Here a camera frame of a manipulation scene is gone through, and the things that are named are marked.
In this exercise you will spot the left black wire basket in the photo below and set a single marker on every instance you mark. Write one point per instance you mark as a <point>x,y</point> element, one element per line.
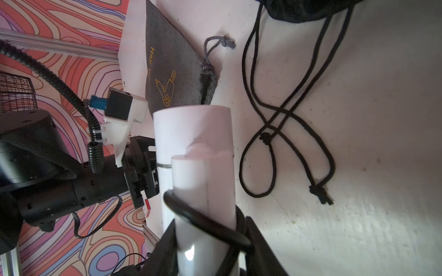
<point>17,93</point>

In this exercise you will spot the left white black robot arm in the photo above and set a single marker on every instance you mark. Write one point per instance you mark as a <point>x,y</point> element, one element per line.
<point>41,181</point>

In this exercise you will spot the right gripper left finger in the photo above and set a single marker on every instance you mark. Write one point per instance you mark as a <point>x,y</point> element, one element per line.
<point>163,260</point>

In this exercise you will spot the grey hair dryer pouch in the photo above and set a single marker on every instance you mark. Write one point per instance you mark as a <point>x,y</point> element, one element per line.
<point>176,74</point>

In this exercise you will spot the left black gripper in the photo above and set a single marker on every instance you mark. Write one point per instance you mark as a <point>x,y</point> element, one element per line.
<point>50,200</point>

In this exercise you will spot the white hair dryer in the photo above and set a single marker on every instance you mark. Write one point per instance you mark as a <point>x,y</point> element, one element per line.
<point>195,164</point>

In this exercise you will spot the black hair dryer pouch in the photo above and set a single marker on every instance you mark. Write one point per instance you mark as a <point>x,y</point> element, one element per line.
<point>274,118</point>

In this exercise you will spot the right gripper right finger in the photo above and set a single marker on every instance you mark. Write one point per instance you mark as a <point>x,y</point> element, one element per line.
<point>260,260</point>

